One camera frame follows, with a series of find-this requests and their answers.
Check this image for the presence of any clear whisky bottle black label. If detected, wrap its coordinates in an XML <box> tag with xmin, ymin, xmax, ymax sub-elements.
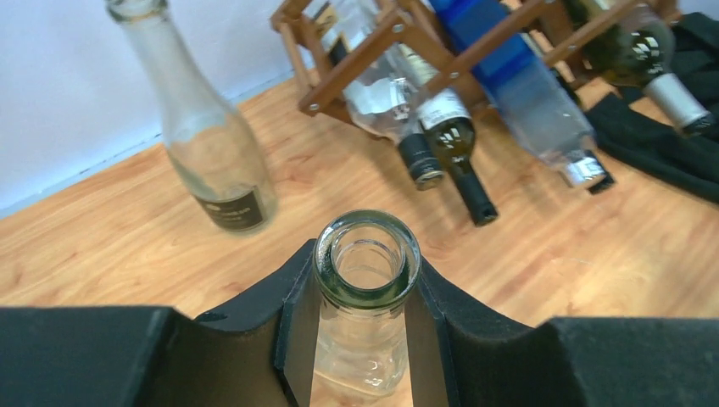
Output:
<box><xmin>309</xmin><ymin>1</ymin><xmax>444</xmax><ymax>191</ymax></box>

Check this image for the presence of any dark wine bottle white label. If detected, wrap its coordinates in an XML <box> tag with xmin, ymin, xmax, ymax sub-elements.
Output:
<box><xmin>396</xmin><ymin>43</ymin><xmax>499</xmax><ymax>226</ymax></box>

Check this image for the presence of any tall clear glass bottle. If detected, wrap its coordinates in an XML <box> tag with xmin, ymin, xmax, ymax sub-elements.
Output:
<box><xmin>312</xmin><ymin>209</ymin><xmax>421</xmax><ymax>406</ymax></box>

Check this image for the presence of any dark wine bottle middle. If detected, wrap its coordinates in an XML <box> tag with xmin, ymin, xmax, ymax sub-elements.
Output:
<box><xmin>549</xmin><ymin>68</ymin><xmax>615</xmax><ymax>195</ymax></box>

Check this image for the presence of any black cloth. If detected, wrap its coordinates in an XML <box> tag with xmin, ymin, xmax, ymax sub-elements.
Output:
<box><xmin>586</xmin><ymin>12</ymin><xmax>718</xmax><ymax>204</ymax></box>

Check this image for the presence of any clear bottle with dark label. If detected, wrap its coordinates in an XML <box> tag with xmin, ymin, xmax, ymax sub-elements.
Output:
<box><xmin>105</xmin><ymin>1</ymin><xmax>277</xmax><ymax>234</ymax></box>

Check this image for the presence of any blue square bottle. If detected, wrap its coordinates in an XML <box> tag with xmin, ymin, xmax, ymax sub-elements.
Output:
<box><xmin>429</xmin><ymin>0</ymin><xmax>609</xmax><ymax>190</ymax></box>

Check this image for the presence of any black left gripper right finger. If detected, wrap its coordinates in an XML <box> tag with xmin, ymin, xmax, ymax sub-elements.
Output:
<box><xmin>405</xmin><ymin>263</ymin><xmax>718</xmax><ymax>406</ymax></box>

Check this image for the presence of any dark wine bottle silver neck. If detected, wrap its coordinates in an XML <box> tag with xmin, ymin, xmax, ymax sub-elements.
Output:
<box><xmin>582</xmin><ymin>3</ymin><xmax>716</xmax><ymax>137</ymax></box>

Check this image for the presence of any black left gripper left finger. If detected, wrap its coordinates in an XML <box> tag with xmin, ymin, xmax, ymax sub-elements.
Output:
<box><xmin>1</xmin><ymin>240</ymin><xmax>318</xmax><ymax>406</ymax></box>

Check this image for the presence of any brown wooden wine rack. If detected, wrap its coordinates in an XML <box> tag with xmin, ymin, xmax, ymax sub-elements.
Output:
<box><xmin>269</xmin><ymin>0</ymin><xmax>681</xmax><ymax>125</ymax></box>

